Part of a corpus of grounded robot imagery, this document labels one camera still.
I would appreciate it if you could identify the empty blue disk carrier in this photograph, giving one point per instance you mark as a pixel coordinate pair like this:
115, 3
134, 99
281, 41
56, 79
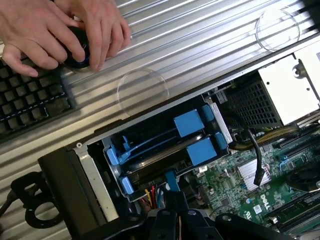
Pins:
187, 122

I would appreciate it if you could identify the metal disk bay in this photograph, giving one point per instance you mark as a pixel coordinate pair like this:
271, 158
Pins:
221, 117

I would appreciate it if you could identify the black RAM slot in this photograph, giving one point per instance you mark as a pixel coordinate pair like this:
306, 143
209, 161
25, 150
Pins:
307, 225

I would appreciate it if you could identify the black graphics card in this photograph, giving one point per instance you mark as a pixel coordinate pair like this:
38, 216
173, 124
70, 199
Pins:
305, 177

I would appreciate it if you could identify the silver power supply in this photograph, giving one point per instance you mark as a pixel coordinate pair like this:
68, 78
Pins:
282, 85

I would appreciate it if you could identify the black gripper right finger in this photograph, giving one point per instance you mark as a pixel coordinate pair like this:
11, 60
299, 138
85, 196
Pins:
195, 225

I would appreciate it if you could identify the long black expansion slot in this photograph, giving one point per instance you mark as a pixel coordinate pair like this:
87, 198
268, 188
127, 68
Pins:
307, 154
295, 142

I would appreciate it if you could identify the open PC case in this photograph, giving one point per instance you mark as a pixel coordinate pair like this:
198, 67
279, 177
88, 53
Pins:
97, 185

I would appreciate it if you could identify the person's left hand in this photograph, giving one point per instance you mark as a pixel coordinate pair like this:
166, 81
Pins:
105, 30

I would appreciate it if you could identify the silver chipset heat sink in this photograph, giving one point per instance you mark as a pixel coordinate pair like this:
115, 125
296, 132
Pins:
246, 172

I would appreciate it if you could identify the black keyboard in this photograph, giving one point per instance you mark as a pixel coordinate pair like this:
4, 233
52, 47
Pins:
30, 100

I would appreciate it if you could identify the green motherboard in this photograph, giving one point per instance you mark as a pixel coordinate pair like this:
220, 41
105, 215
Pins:
225, 190

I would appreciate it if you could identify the clear round disc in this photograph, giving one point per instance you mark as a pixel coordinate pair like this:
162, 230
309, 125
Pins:
277, 30
143, 91

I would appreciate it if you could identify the person's right hand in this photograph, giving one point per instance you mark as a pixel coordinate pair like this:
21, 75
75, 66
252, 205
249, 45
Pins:
32, 32

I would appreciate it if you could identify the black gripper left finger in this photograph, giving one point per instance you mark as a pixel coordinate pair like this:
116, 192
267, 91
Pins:
165, 225

